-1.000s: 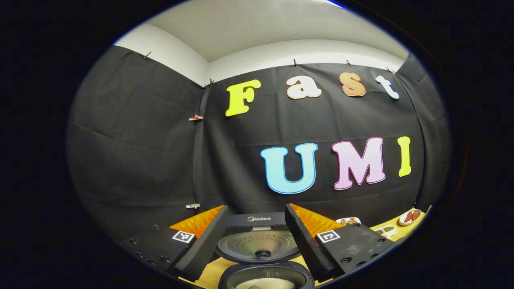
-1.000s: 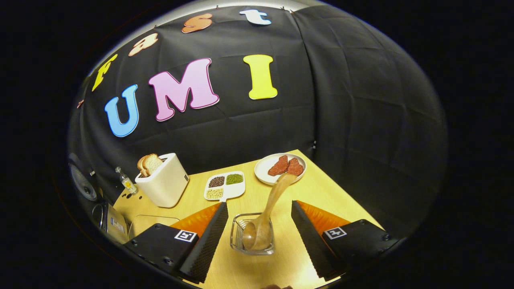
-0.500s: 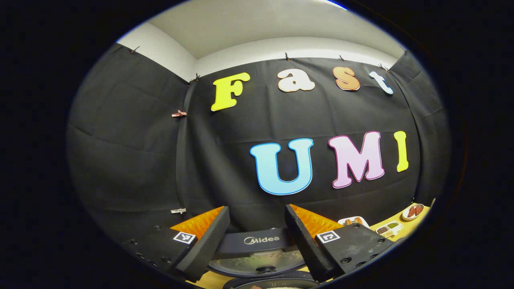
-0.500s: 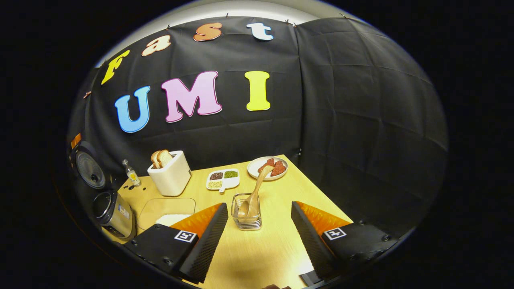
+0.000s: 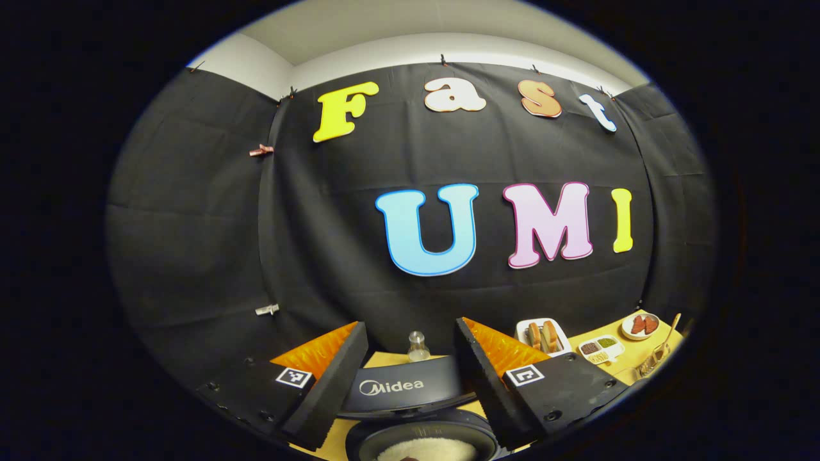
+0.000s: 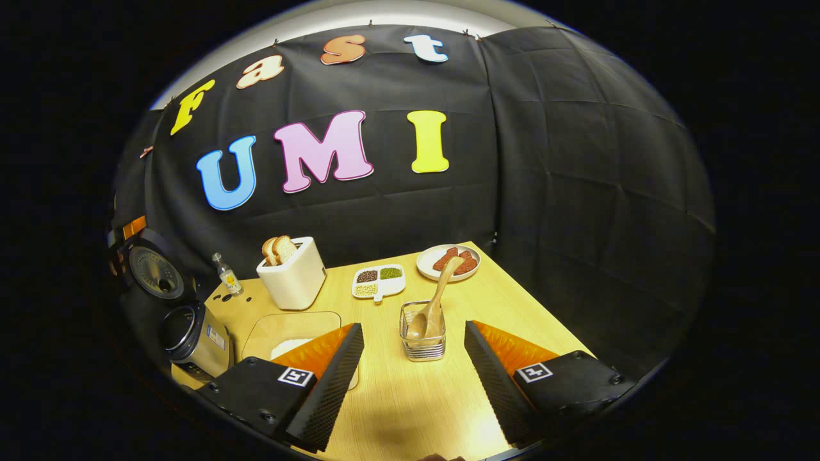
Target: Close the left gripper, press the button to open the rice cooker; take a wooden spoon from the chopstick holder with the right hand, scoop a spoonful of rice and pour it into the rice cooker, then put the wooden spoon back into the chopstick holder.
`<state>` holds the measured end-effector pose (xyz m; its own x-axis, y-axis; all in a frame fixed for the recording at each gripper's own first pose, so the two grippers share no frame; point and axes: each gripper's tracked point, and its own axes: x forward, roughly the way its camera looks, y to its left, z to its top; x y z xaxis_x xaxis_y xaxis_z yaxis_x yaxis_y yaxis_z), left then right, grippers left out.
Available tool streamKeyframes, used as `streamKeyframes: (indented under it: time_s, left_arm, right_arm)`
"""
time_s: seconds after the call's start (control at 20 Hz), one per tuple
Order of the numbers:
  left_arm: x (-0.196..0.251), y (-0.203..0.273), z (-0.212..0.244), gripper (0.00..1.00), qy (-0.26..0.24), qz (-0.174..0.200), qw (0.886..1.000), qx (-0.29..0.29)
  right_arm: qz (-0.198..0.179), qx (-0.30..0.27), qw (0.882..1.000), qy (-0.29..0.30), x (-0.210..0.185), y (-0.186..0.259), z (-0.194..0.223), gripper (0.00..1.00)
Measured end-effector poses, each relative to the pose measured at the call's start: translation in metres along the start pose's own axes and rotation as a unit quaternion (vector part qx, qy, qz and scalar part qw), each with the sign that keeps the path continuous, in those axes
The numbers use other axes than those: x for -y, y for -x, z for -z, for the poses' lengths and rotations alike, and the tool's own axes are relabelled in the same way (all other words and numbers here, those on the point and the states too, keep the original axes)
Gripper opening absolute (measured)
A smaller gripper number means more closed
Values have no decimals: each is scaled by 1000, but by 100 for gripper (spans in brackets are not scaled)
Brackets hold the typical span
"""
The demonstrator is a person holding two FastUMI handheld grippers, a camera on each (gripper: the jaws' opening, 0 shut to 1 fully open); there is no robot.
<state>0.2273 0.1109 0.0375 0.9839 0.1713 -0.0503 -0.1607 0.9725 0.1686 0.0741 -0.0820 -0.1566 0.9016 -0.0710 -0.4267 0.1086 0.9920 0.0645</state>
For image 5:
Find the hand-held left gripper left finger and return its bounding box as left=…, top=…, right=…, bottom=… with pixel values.
left=195, top=321, right=370, bottom=452

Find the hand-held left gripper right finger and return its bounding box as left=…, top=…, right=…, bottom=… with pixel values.
left=454, top=316, right=632, bottom=450

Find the dark grey rice cooker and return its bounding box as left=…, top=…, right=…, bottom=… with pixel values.
left=338, top=355, right=510, bottom=461

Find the pile of white rice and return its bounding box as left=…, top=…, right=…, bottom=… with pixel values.
left=377, top=437, right=480, bottom=461

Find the wooden spoon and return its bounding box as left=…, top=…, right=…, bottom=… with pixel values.
left=653, top=313, right=682, bottom=366

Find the white toaster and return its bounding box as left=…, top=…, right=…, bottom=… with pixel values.
left=515, top=318, right=573, bottom=358

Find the small clear glass bottle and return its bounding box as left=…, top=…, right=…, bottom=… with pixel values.
left=408, top=330, right=432, bottom=363

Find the white divided bean dish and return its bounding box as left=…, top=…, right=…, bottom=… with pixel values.
left=577, top=335, right=626, bottom=365

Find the white round plate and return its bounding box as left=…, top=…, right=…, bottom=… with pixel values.
left=621, top=312, right=661, bottom=341

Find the black backdrop cloth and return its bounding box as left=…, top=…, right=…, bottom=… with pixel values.
left=106, top=62, right=717, bottom=410

